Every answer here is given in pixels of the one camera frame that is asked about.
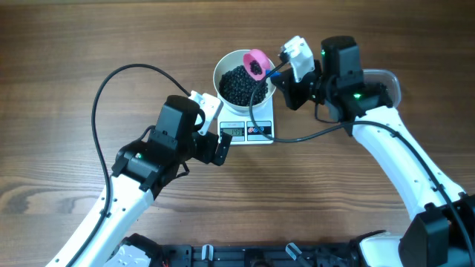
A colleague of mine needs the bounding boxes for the pink scoop with blue handle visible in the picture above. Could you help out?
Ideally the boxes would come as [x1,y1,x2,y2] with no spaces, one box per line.
[243,49,273,81]

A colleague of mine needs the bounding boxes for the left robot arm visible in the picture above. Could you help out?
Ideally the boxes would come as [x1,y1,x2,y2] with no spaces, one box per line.
[49,92,231,266]

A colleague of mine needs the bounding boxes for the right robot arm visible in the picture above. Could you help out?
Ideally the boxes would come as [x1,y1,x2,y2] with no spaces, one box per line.
[269,36,474,266]

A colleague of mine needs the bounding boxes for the white digital kitchen scale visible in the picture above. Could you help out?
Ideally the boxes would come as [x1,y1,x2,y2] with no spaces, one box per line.
[217,98,275,145]

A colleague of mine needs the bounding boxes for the black beans in scoop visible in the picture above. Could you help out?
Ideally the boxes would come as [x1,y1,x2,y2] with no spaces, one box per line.
[249,60,262,76]

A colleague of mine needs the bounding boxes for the black beans in bowl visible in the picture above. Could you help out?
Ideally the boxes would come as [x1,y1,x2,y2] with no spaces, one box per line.
[219,66,259,107]

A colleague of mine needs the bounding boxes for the white bowl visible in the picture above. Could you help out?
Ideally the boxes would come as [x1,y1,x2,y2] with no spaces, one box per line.
[212,49,278,114]

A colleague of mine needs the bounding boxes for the clear plastic container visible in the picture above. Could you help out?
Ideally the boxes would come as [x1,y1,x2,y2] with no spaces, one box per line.
[363,69,402,108]

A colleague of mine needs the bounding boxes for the right black camera cable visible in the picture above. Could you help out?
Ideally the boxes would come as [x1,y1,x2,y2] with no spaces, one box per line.
[248,59,475,267]

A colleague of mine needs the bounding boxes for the black camera cable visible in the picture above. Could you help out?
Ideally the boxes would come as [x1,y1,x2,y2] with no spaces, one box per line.
[65,63,192,267]
[248,59,475,267]

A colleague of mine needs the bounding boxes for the left black camera cable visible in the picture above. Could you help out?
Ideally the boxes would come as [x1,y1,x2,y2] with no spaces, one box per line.
[65,63,192,267]

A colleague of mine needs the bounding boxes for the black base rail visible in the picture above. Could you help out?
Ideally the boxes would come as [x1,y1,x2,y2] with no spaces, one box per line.
[111,233,372,267]

